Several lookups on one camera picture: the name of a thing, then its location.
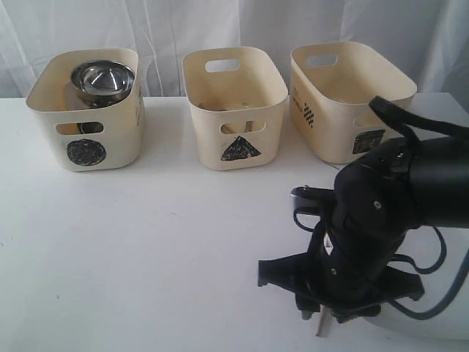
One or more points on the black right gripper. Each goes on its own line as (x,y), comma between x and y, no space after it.
(345,268)

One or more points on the steel table knife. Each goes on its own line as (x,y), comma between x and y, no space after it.
(323,321)

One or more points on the white square plate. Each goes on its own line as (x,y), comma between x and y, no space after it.
(451,324)

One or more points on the steel mug front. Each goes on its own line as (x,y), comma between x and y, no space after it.
(90,127)

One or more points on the steel bowl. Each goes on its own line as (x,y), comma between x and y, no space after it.
(101,83)

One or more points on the steel fork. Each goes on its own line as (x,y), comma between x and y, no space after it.
(250,126)

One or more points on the wooden chopstick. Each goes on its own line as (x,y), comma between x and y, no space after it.
(227,129)

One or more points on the white round bowl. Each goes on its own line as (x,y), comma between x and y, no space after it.
(73,101)

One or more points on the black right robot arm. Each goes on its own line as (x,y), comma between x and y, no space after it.
(398,187)

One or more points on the cream bin with square mark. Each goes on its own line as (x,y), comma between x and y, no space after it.
(331,85)

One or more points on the cream bin with triangle mark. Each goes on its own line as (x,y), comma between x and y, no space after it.
(233,86)

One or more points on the white backdrop curtain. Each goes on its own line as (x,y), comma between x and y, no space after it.
(428,40)

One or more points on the cream bin with circle mark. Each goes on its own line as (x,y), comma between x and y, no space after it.
(120,142)

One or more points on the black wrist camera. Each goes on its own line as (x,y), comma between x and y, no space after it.
(313,201)

